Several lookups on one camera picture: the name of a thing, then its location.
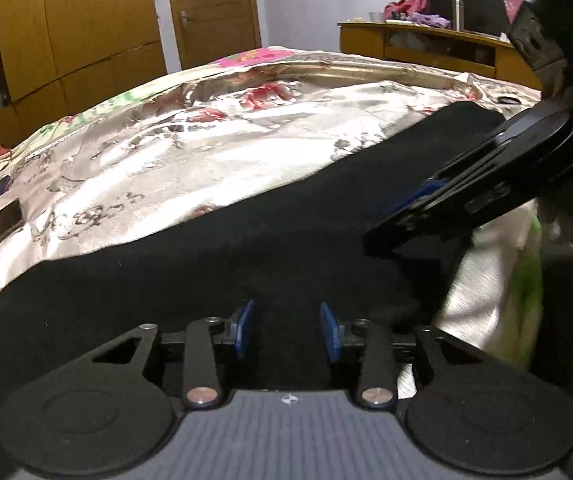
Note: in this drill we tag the wooden cabinet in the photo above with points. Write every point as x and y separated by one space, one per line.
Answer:
416 42

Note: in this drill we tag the small cup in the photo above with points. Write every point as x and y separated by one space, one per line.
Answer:
376 16

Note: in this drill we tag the black pants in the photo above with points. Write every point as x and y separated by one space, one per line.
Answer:
216 260

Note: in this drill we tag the dark television screen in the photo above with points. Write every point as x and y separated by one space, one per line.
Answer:
476 0

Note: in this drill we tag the wooden wardrobe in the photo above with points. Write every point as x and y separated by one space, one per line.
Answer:
91 20

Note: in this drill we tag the purple cloth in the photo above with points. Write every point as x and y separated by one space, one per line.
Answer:
429 20

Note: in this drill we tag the silver floral satin bedspread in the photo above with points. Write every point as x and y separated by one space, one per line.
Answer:
216 150

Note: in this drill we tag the pink floral bed sheet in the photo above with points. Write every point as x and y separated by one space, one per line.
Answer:
266 55

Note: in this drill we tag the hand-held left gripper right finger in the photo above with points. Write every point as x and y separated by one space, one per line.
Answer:
331 334

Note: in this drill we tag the wooden door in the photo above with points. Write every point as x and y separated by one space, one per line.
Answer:
216 10

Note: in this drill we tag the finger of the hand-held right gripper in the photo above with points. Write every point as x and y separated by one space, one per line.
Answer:
424 194
436 225

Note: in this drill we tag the metal thermos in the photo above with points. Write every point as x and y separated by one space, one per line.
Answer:
459 15

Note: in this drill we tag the black phone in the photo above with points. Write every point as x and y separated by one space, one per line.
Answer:
6 222

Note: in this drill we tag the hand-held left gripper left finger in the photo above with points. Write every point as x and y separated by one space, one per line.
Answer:
244 330

